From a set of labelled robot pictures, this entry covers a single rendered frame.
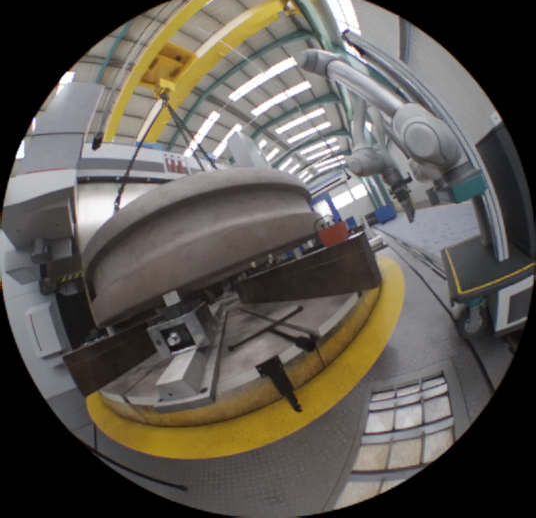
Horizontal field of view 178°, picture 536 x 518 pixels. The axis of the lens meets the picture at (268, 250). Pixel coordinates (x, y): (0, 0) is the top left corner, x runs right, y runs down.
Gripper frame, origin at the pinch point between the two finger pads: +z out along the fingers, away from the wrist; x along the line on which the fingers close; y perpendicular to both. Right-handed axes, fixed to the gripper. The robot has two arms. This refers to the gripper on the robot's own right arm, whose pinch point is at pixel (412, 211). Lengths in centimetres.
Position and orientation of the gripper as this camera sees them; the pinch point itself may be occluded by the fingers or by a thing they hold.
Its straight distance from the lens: 119.9
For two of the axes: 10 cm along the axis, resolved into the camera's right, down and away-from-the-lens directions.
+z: 4.0, 9.1, -0.7
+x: 7.4, -2.8, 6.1
